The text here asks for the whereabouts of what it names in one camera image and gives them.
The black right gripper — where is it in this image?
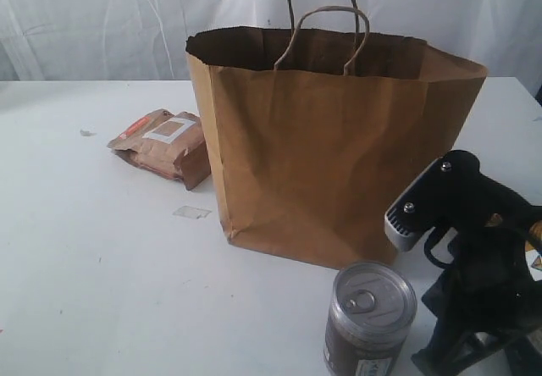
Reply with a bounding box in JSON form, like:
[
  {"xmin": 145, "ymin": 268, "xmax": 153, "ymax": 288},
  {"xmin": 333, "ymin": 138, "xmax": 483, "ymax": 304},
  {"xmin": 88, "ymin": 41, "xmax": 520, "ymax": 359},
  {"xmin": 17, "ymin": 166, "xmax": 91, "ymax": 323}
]
[{"xmin": 412, "ymin": 174, "xmax": 541, "ymax": 375}]

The brown can silver lid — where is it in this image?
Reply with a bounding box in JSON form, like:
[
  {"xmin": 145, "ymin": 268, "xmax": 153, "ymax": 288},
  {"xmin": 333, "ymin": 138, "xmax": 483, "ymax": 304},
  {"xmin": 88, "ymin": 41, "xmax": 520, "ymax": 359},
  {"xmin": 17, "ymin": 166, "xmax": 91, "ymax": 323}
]
[{"xmin": 324, "ymin": 262, "xmax": 418, "ymax": 376}]

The brown coffee pouch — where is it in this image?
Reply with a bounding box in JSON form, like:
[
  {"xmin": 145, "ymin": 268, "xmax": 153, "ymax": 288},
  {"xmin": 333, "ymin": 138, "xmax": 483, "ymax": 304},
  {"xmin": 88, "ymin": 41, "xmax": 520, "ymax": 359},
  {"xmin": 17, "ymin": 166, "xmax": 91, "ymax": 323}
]
[{"xmin": 108, "ymin": 109, "xmax": 211, "ymax": 191}]

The brown paper bag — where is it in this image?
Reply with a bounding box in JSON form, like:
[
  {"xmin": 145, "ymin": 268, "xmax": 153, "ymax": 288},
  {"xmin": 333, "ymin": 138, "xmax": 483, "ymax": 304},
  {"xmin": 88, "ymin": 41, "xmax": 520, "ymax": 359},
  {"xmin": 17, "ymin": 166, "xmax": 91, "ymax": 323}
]
[{"xmin": 185, "ymin": 2, "xmax": 488, "ymax": 268}]

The clear tape piece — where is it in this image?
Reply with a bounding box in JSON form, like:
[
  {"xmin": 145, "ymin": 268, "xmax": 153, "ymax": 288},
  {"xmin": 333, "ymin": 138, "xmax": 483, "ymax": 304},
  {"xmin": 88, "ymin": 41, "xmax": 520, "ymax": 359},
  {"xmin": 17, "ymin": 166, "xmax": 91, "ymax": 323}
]
[{"xmin": 173, "ymin": 206, "xmax": 211, "ymax": 219}]

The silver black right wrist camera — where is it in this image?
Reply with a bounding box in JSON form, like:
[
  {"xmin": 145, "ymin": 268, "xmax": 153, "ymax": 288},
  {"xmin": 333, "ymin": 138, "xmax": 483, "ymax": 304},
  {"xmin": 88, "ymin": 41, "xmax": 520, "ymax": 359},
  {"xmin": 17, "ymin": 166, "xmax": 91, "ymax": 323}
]
[{"xmin": 384, "ymin": 150, "xmax": 480, "ymax": 252}]

